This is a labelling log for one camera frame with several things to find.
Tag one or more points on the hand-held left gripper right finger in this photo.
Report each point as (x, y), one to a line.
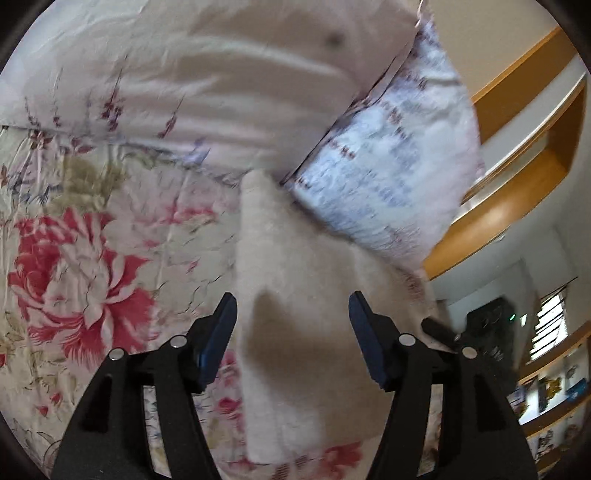
(369, 341)

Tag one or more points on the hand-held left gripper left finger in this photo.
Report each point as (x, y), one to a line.
(217, 341)

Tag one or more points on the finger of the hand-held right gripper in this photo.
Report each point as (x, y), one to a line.
(438, 330)

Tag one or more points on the beige towel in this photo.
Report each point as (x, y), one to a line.
(295, 286)

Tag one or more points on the wooden headboard with white panels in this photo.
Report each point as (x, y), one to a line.
(508, 198)

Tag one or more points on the floral bed quilt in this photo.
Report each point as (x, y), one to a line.
(92, 277)

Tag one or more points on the blue tree-print pillow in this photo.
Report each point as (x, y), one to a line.
(392, 161)

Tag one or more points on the pink floral pillow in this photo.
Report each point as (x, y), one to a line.
(207, 69)

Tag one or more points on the wooden wall shelf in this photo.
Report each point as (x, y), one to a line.
(558, 410)

